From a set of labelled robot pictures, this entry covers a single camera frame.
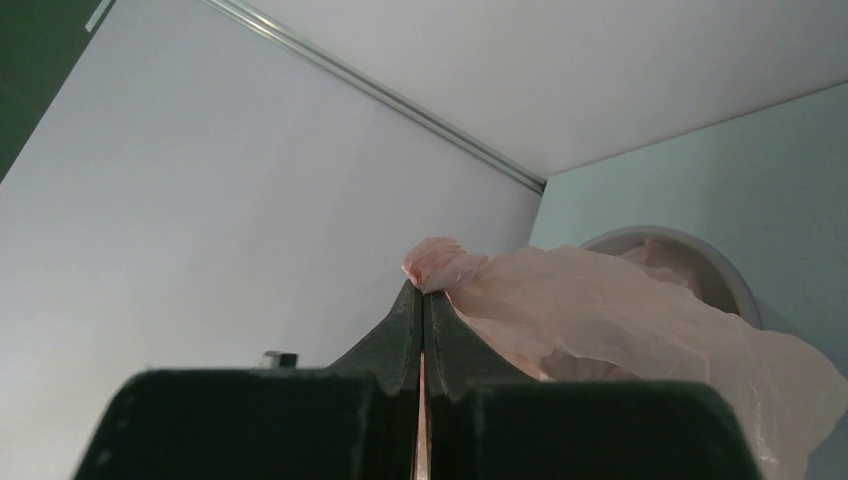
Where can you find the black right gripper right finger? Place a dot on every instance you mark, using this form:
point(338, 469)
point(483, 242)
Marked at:
point(489, 420)

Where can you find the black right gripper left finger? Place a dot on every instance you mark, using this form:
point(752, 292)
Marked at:
point(354, 419)

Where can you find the pink plastic trash bag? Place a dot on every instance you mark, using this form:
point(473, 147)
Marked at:
point(570, 314)

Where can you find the aluminium frame rail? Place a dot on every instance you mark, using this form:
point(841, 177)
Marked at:
point(283, 36)

